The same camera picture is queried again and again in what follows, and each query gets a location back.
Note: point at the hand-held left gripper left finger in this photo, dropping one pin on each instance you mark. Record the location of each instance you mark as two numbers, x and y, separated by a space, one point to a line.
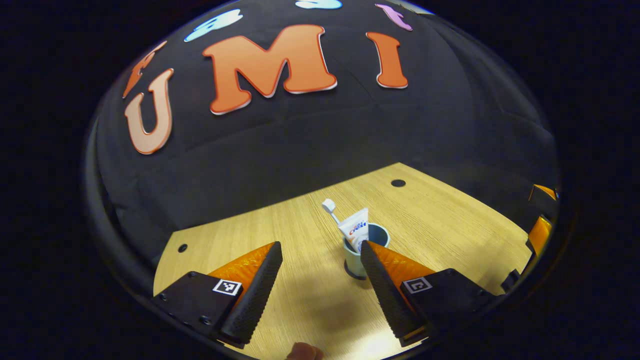
260 290

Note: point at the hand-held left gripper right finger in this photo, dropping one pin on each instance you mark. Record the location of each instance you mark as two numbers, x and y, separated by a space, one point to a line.
382 295

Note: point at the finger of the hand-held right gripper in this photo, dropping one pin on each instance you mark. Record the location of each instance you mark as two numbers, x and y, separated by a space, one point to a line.
542 191
541 235

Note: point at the light blue cup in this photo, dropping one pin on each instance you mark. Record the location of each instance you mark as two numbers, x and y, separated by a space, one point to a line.
352 262

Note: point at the white toothpaste tube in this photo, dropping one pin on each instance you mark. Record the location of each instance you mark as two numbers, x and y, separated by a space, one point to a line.
356 225

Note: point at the white toothbrush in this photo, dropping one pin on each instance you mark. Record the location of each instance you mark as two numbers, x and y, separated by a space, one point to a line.
328 205

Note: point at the wooden desktop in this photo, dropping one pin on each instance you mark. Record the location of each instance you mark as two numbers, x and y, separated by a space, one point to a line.
300 235

